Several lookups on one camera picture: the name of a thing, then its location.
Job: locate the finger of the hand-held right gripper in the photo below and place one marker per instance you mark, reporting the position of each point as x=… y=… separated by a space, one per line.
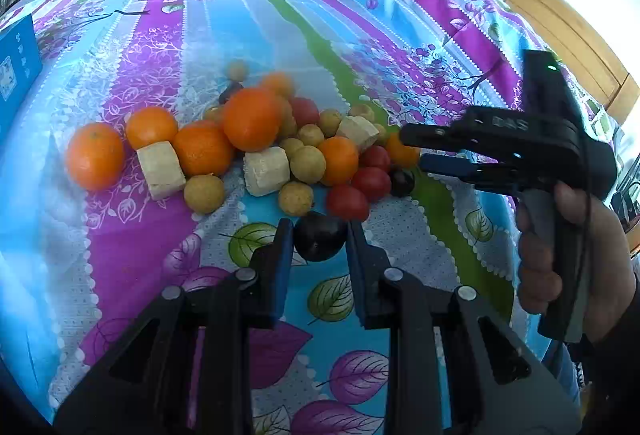
x=450 y=165
x=435 y=135

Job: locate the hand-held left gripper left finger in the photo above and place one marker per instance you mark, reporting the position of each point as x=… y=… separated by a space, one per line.
x=281 y=265

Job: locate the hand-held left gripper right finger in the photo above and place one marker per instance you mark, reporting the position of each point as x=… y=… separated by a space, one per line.
x=357 y=265

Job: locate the dark plum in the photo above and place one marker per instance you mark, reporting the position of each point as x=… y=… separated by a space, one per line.
x=320 y=236
x=401 y=182

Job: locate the pile of oranges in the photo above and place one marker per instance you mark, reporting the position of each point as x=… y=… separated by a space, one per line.
x=251 y=119

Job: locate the person's right forearm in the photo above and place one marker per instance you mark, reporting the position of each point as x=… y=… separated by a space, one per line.
x=617 y=365

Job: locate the person's right hand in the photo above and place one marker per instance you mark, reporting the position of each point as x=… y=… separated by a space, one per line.
x=605 y=255

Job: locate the pale banana chunk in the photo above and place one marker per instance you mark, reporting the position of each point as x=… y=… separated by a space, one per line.
x=160 y=169
x=266 y=170
x=357 y=131

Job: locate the wooden headboard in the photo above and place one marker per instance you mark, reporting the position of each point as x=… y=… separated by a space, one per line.
x=550 y=10

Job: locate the colourful floral bed sheet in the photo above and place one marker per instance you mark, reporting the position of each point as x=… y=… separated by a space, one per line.
x=125 y=240

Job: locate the blue box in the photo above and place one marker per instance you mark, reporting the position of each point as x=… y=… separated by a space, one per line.
x=15 y=60

